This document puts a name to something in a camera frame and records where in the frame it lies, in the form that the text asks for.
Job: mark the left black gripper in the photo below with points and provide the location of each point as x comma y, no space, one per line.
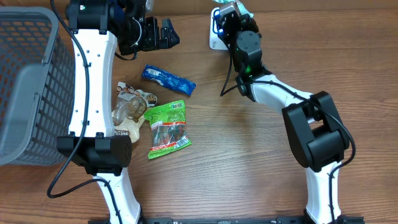
154,41

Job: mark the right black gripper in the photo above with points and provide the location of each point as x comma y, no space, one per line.
245,18

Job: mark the mint green snack packet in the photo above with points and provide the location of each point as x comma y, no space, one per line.
239,4

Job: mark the blue cookie packet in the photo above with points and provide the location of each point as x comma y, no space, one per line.
168,80

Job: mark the beige brown snack pouch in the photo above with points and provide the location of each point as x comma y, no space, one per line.
128,115

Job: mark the green candy bag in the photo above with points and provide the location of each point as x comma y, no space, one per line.
168,127

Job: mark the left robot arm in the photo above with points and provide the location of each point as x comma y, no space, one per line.
102,31

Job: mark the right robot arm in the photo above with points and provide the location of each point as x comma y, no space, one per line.
317,137

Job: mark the white barcode scanner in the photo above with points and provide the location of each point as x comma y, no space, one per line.
215,42

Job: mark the grey plastic mesh basket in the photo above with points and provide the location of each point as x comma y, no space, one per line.
37,86

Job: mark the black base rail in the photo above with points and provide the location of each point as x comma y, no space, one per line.
278,220

